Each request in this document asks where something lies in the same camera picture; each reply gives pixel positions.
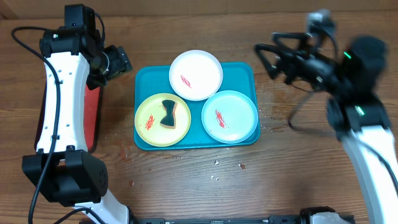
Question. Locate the dark red water tray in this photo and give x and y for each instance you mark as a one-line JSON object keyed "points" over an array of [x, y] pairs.
{"points": [[92, 113]]}

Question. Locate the white plate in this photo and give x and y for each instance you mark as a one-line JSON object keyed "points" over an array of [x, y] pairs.
{"points": [[195, 75]]}

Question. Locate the light blue plate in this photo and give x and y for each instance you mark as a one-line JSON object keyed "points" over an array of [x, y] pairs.
{"points": [[229, 117]]}

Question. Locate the orange green sponge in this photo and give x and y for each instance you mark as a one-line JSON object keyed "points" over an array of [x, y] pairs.
{"points": [[169, 120]]}

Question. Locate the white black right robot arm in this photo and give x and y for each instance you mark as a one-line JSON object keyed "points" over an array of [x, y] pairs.
{"points": [[357, 115]]}

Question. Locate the yellow-green plate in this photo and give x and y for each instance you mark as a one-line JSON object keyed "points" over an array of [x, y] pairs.
{"points": [[149, 114]]}

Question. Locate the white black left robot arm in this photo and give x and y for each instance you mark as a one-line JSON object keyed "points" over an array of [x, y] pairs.
{"points": [[62, 169]]}

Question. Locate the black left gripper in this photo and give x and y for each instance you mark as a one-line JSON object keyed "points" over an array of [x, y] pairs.
{"points": [[123, 63]]}

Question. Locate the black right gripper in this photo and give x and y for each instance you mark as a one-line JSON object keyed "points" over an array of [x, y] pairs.
{"points": [[269, 51]]}

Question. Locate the blue plastic tray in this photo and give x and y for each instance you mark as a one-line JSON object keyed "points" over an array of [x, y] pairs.
{"points": [[237, 76]]}

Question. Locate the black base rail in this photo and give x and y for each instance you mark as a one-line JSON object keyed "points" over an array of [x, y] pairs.
{"points": [[306, 216]]}

